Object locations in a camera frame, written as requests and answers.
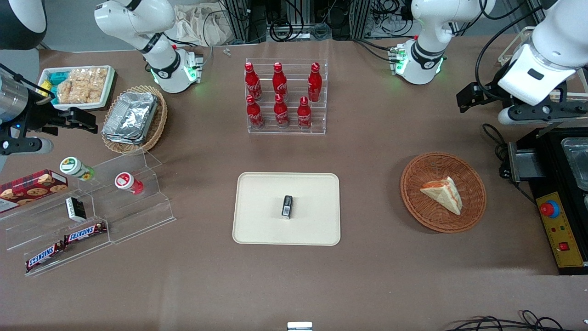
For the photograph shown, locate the black cable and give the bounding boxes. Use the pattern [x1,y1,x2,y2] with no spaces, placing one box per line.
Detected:
[482,123,537,204]

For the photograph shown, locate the clear acrylic step stand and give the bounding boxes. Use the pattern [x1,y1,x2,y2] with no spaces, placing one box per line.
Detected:
[0,151,177,277]

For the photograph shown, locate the bag of rice crackers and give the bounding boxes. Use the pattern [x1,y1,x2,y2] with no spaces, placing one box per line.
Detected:
[56,67,109,105]

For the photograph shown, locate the black floor cables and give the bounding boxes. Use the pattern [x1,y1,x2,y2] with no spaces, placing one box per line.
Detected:
[445,310,577,331]

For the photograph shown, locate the black control box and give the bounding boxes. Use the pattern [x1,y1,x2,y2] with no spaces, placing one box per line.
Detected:
[507,126,588,276]

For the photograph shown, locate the oval wicker basket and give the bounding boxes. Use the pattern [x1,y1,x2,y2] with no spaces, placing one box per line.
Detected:
[101,85,169,155]

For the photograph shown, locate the red cola bottle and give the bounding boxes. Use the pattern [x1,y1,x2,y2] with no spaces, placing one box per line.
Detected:
[307,62,323,103]
[297,96,313,130]
[273,93,290,129]
[244,62,263,102]
[272,62,289,102]
[246,94,265,130]

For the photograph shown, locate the snickers chocolate bar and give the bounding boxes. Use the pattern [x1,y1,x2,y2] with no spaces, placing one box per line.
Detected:
[63,222,108,245]
[25,241,66,273]

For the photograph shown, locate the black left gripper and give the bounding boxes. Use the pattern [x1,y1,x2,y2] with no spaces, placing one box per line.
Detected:
[456,60,517,114]

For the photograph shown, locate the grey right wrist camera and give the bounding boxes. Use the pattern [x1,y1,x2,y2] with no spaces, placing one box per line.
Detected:
[0,137,54,156]

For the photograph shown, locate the white rectangular snack tray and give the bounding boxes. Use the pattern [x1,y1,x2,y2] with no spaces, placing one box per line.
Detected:
[39,65,116,111]

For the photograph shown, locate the black and white small carton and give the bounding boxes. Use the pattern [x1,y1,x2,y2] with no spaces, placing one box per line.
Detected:
[65,196,87,223]

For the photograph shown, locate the triangle sandwich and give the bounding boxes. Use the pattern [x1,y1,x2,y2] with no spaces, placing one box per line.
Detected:
[420,177,463,216]

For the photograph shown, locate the stacked aluminium foil containers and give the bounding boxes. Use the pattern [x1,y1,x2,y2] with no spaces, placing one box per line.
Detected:
[102,91,159,146]

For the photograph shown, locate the yellow control panel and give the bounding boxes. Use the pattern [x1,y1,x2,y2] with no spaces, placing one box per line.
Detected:
[536,192,587,268]

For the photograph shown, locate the clear glass container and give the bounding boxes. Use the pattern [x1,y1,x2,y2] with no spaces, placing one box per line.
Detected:
[560,137,588,192]

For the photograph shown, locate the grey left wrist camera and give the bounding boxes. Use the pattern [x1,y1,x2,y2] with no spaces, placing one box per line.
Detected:
[498,99,588,126]

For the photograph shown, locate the round brown wicker basket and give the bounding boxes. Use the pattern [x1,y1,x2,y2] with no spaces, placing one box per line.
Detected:
[400,152,487,234]

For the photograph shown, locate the red cookie box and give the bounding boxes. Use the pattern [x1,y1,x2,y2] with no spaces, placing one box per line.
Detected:
[0,169,69,214]

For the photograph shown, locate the red cup with white lid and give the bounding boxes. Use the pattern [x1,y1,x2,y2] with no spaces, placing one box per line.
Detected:
[114,171,144,195]

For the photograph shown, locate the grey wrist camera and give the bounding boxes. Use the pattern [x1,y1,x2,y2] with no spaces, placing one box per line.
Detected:
[0,137,54,156]
[498,99,588,126]

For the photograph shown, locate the aluminium frame rack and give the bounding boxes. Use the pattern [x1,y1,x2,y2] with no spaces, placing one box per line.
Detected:
[224,0,373,45]

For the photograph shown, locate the white power strip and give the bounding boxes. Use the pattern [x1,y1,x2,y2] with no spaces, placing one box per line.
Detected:
[367,13,415,38]

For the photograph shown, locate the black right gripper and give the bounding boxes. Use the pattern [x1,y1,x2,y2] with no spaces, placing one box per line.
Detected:
[19,104,99,139]

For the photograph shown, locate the teal snack packet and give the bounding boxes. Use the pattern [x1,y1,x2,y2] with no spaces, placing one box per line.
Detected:
[45,70,70,88]

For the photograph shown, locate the beige cloth bag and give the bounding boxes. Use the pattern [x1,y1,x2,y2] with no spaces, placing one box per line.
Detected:
[174,4,231,47]

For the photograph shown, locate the green cup with sunflower lid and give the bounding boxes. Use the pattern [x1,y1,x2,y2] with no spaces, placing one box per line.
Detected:
[59,156,96,181]

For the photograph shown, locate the beige plastic tray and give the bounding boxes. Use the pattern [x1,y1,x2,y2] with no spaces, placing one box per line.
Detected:
[232,172,341,246]

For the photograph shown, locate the clear acrylic bottle rack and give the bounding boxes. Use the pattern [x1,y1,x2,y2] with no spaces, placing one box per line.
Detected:
[244,58,328,135]

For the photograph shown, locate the red emergency stop button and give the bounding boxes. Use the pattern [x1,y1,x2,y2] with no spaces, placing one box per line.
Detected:
[539,200,561,219]

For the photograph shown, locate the grey metal bracket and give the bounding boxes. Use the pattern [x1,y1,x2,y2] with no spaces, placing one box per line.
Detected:
[507,140,548,183]

